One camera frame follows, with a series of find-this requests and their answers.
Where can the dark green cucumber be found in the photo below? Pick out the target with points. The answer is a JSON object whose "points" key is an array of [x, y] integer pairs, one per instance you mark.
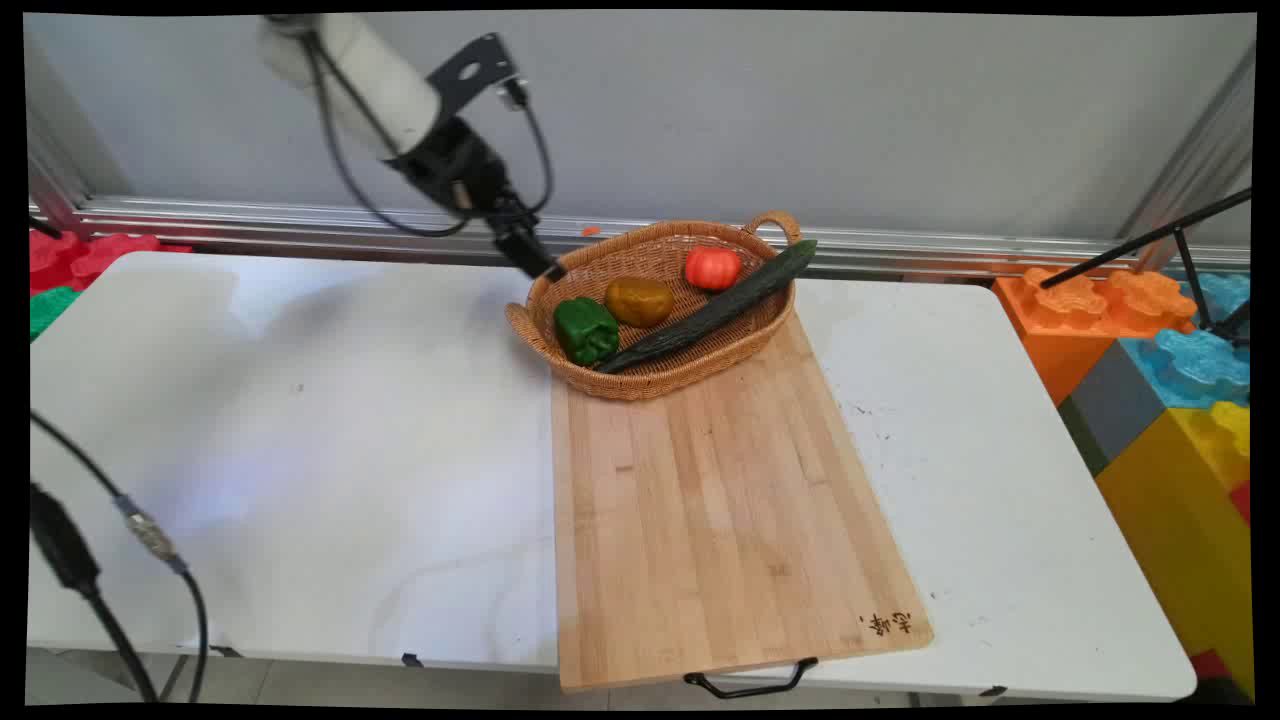
{"points": [[715, 309]]}

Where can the blue foam block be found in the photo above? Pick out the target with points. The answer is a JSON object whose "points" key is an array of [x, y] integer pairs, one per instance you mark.
{"points": [[1195, 360]]}

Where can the brown potato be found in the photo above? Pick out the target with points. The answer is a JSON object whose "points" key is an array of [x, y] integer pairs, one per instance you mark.
{"points": [[639, 301]]}

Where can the aluminium frame rail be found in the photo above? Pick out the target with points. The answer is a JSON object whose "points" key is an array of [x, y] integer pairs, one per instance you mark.
{"points": [[420, 225]]}

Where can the red tomato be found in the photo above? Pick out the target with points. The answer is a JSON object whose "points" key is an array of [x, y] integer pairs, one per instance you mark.
{"points": [[712, 267]]}

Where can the orange foam block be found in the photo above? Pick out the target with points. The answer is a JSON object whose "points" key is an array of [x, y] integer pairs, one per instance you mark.
{"points": [[1085, 320]]}

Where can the black tripod stand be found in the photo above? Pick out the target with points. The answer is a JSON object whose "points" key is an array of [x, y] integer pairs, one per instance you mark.
{"points": [[1170, 245]]}

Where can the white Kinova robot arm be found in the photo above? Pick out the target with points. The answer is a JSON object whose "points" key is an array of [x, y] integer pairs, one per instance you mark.
{"points": [[365, 75]]}

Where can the green bell pepper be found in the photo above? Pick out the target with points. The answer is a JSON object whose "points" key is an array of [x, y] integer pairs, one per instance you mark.
{"points": [[586, 329]]}

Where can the green foam block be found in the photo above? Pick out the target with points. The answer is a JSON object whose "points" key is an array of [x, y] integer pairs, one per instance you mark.
{"points": [[50, 308]]}

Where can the grey foam block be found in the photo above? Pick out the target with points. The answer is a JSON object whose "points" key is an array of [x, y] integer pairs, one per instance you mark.
{"points": [[1115, 405]]}

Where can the woven wicker basket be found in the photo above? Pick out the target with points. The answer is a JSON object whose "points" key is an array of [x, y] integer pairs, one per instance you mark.
{"points": [[655, 345]]}

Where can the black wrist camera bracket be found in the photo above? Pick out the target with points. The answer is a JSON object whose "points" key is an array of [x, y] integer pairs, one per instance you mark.
{"points": [[472, 69]]}

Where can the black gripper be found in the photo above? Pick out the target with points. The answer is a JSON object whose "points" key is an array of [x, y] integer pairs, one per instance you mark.
{"points": [[458, 170]]}

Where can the wooden cutting board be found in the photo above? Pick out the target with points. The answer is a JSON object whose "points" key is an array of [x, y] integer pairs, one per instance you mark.
{"points": [[725, 510]]}

